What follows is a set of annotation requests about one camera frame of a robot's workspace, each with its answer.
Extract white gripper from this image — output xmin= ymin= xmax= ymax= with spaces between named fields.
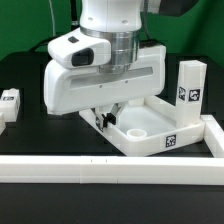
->
xmin=44 ymin=28 xmax=166 ymax=130

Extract white desk top tray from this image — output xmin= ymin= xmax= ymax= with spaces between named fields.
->
xmin=79 ymin=96 xmax=205 ymax=157

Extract white L-shaped fence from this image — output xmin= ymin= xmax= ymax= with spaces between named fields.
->
xmin=0 ymin=118 xmax=224 ymax=186

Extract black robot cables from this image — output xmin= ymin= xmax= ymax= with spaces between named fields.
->
xmin=28 ymin=0 xmax=81 ymax=53

